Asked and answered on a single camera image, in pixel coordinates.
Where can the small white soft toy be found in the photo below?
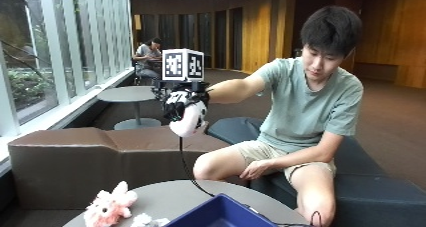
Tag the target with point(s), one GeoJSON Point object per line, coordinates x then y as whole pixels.
{"type": "Point", "coordinates": [144, 221]}

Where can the person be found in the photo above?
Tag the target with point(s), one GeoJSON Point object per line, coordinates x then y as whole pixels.
{"type": "Point", "coordinates": [147, 58]}
{"type": "Point", "coordinates": [306, 113]}

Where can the blue plastic bin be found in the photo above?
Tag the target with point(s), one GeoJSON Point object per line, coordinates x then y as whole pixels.
{"type": "Point", "coordinates": [221, 213]}

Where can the pink soft toy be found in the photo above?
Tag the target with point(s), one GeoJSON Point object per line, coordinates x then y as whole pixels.
{"type": "Point", "coordinates": [111, 205]}

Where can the round grey pedestal table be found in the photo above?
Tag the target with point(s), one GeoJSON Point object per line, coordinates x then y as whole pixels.
{"type": "Point", "coordinates": [128, 95]}

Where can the dark table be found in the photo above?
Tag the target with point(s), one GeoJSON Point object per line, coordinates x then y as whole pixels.
{"type": "Point", "coordinates": [155, 61]}

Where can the dark blue bench seat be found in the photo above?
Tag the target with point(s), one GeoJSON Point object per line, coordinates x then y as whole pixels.
{"type": "Point", "coordinates": [377, 193]}

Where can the brown bench seat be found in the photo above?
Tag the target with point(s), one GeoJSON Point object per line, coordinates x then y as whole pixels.
{"type": "Point", "coordinates": [88, 160]}

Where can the white marker cube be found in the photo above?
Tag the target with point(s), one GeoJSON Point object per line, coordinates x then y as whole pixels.
{"type": "Point", "coordinates": [183, 64]}

